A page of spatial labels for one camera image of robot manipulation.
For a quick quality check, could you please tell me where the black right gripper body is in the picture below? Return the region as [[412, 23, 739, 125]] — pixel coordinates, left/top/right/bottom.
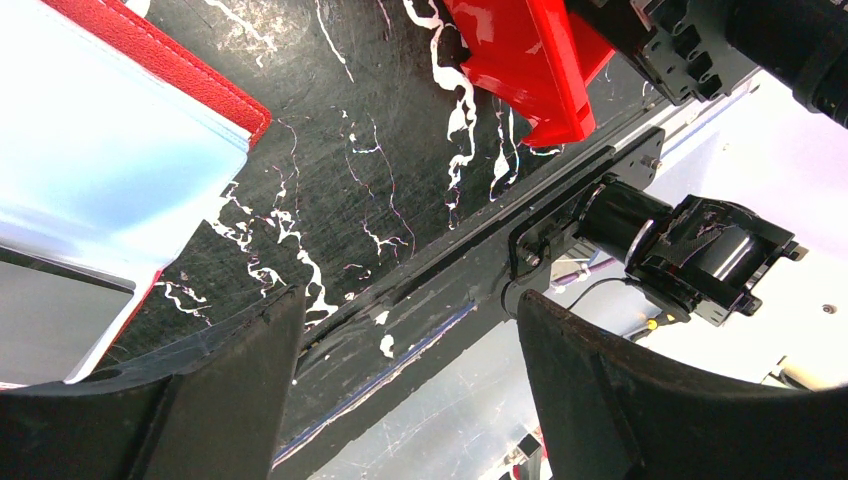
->
[[566, 0, 847, 127]]

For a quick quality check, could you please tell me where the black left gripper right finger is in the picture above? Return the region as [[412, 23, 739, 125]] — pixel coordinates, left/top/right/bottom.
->
[[517, 290, 847, 479]]

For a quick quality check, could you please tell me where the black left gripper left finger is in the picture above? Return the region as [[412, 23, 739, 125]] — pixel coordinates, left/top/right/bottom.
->
[[1, 287, 306, 479]]

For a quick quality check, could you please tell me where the red plastic tray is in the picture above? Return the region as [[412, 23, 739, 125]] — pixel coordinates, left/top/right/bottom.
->
[[445, 0, 615, 147]]

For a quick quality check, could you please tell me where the thin credit card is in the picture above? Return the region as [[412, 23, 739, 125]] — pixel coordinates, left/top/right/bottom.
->
[[1, 247, 135, 390]]

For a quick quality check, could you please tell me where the red card holder wallet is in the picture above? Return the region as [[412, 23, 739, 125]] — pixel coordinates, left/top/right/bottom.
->
[[1, 1, 271, 383]]

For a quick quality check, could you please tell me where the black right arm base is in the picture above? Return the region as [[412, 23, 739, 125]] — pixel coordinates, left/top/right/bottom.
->
[[499, 126, 666, 319]]

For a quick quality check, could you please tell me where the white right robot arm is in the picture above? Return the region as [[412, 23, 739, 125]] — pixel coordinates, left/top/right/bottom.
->
[[574, 1, 847, 326]]

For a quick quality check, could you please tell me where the aluminium frame rail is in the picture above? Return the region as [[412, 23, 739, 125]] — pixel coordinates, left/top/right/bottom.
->
[[271, 73, 759, 479]]

